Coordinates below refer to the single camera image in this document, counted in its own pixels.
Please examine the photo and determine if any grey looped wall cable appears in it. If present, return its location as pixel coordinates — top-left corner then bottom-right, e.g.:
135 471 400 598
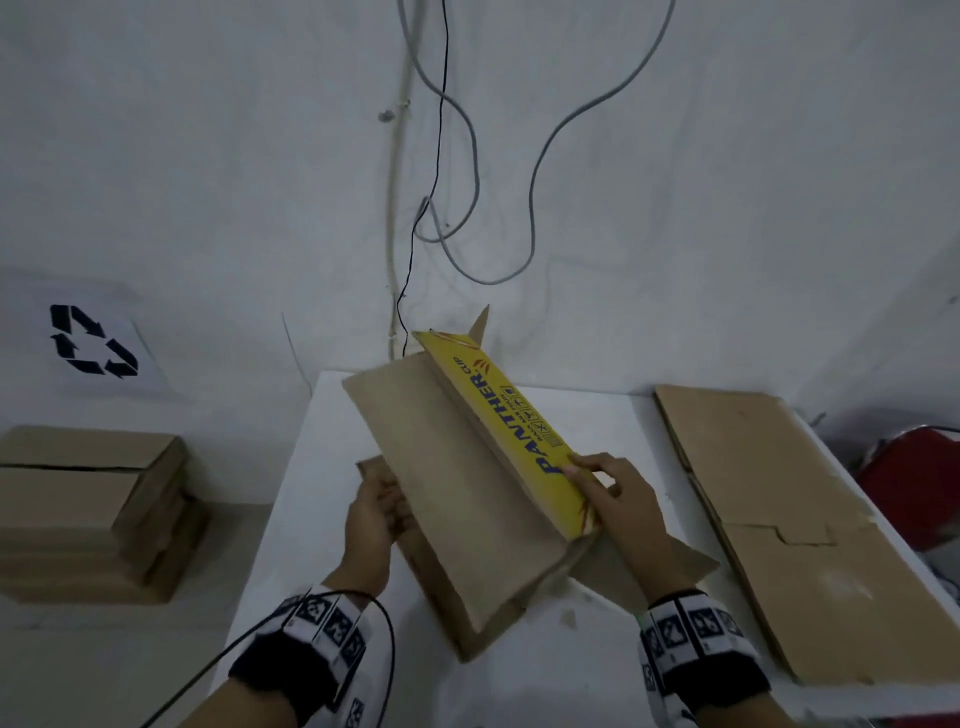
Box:
397 0 676 288

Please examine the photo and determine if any red chair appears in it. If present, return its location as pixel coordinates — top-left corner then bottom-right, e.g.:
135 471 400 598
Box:
854 425 960 728

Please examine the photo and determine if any white recycling symbol sign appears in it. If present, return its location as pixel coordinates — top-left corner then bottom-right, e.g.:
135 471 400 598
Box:
0 266 178 403

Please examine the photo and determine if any stack of boxes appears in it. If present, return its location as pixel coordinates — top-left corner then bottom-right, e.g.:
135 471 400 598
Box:
0 425 190 553

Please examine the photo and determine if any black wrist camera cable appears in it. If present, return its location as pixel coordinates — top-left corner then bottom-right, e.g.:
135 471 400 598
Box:
138 588 399 728

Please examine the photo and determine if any small low cardboard box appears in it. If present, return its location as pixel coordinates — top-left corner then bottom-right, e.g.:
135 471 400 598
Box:
653 384 960 688
656 397 796 680

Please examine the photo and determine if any white wall cable conduit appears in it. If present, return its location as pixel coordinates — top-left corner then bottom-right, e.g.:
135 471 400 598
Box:
378 0 429 361

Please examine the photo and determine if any person's right hand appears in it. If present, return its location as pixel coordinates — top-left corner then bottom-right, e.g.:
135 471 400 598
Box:
562 452 699 605

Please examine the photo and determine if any person's left forearm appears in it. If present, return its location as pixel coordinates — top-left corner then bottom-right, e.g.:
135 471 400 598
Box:
179 678 301 728

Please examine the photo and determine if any white table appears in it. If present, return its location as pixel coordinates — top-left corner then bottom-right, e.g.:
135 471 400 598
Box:
209 369 960 728

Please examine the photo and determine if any person's left hand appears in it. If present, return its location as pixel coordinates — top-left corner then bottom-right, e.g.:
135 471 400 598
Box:
322 473 412 601

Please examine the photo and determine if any person's right forearm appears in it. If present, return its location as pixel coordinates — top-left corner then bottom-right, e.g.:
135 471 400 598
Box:
693 693 800 728

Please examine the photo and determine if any thin black wall cable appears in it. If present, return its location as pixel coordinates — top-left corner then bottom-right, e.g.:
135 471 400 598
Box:
395 0 451 358

